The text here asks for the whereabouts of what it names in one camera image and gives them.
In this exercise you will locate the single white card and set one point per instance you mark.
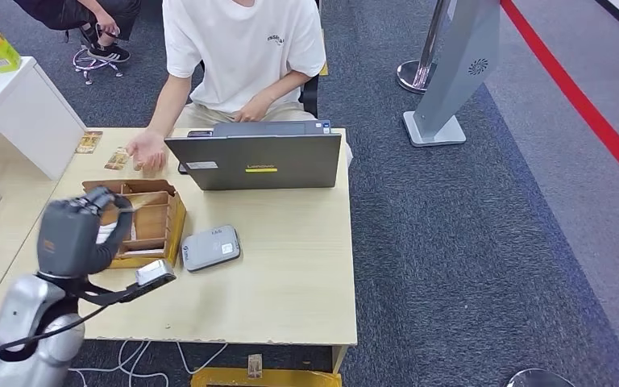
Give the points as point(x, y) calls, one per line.
point(133, 229)

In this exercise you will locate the chrome chair base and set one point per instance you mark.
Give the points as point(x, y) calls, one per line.
point(88, 64)

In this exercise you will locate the chrome stanchion post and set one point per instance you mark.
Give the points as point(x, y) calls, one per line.
point(420, 74)

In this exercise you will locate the stack of white cards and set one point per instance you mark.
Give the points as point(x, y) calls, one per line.
point(107, 230)

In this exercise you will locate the brown patterned ID card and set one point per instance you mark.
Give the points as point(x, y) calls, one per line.
point(117, 158)

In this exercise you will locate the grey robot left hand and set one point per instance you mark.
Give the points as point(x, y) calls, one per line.
point(69, 240)

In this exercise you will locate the person's left hand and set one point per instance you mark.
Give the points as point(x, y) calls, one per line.
point(253, 111)

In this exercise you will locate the person's left forearm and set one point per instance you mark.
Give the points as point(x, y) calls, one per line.
point(288, 85)

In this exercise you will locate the grey card reader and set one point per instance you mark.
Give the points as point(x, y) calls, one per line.
point(211, 248)

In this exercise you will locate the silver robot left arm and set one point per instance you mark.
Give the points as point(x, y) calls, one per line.
point(32, 331)

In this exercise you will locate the person's right forearm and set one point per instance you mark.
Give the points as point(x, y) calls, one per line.
point(168, 104)

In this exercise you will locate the white cabinet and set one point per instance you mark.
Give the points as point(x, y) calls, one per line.
point(21, 109)

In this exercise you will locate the wooden card organizer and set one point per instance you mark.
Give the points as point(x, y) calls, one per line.
point(152, 227)

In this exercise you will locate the grey kiosk stand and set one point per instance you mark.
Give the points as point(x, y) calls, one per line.
point(456, 69)

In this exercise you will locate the round chrome base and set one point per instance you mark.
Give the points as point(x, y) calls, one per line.
point(539, 379)

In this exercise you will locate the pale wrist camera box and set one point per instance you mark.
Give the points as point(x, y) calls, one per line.
point(153, 271)

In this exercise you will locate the grey laptop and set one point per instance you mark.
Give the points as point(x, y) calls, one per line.
point(267, 160)

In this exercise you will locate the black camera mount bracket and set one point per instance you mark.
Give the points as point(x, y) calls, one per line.
point(106, 296)

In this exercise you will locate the person's right hand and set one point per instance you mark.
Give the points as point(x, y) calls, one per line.
point(149, 149)

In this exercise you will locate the crouching person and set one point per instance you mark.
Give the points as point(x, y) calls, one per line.
point(66, 10)

